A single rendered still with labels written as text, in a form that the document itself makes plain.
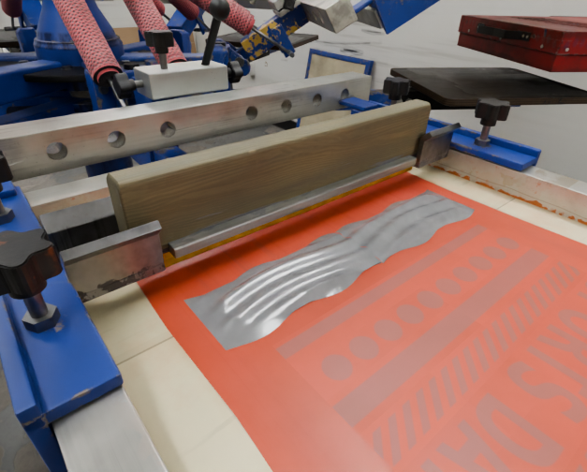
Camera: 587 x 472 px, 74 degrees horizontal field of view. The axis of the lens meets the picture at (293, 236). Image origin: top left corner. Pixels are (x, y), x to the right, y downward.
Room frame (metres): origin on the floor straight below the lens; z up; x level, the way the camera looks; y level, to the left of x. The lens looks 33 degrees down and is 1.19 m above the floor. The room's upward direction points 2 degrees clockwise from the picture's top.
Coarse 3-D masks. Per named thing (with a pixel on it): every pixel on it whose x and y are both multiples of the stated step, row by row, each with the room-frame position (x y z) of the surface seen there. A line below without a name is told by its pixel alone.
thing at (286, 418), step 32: (288, 224) 0.38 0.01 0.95; (224, 256) 0.32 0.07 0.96; (256, 256) 0.32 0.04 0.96; (160, 288) 0.27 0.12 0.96; (192, 288) 0.27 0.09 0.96; (352, 288) 0.27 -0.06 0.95; (192, 320) 0.23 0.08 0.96; (288, 320) 0.23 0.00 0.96; (192, 352) 0.20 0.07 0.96; (224, 352) 0.20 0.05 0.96; (256, 352) 0.20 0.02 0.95; (224, 384) 0.17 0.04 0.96; (256, 384) 0.17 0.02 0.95; (288, 384) 0.17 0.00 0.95; (256, 416) 0.15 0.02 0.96; (288, 416) 0.15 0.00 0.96; (320, 416) 0.15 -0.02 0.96; (288, 448) 0.13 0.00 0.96; (320, 448) 0.13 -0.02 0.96; (352, 448) 0.13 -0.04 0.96
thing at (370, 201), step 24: (360, 192) 0.47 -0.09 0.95; (384, 192) 0.47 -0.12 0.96; (408, 192) 0.47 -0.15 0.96; (312, 216) 0.40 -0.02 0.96; (336, 216) 0.40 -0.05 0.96; (360, 216) 0.40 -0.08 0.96; (480, 216) 0.41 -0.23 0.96; (504, 216) 0.42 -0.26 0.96; (432, 240) 0.36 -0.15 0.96; (528, 240) 0.37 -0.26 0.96; (552, 240) 0.37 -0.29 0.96; (384, 264) 0.31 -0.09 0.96; (576, 264) 0.32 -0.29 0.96
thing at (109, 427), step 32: (448, 160) 0.55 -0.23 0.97; (480, 160) 0.51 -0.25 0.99; (32, 192) 0.37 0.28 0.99; (64, 192) 0.38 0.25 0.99; (96, 192) 0.39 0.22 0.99; (512, 192) 0.47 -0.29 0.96; (544, 192) 0.45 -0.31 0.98; (576, 192) 0.42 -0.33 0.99; (64, 416) 0.12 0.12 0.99; (96, 416) 0.12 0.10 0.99; (128, 416) 0.12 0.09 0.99; (64, 448) 0.10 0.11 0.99; (96, 448) 0.10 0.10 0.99; (128, 448) 0.11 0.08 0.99
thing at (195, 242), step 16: (400, 160) 0.49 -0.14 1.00; (416, 160) 0.50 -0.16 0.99; (352, 176) 0.43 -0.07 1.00; (368, 176) 0.43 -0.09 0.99; (384, 176) 0.45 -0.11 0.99; (320, 192) 0.39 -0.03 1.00; (336, 192) 0.40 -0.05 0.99; (272, 208) 0.35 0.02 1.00; (288, 208) 0.35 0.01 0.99; (304, 208) 0.37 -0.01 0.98; (224, 224) 0.31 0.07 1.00; (240, 224) 0.32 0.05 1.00; (256, 224) 0.33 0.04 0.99; (176, 240) 0.28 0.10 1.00; (192, 240) 0.29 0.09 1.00; (208, 240) 0.29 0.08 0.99; (176, 256) 0.27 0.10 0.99
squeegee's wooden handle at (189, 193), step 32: (320, 128) 0.40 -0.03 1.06; (352, 128) 0.43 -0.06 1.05; (384, 128) 0.46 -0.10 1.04; (416, 128) 0.51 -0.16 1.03; (160, 160) 0.31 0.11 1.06; (192, 160) 0.31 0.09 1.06; (224, 160) 0.32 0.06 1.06; (256, 160) 0.34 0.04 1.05; (288, 160) 0.37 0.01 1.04; (320, 160) 0.40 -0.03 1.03; (352, 160) 0.43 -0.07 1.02; (384, 160) 0.47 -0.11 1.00; (128, 192) 0.27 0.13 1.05; (160, 192) 0.28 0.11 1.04; (192, 192) 0.30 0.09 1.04; (224, 192) 0.32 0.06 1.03; (256, 192) 0.34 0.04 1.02; (288, 192) 0.37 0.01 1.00; (128, 224) 0.26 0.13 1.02; (160, 224) 0.28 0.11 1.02; (192, 224) 0.30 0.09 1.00
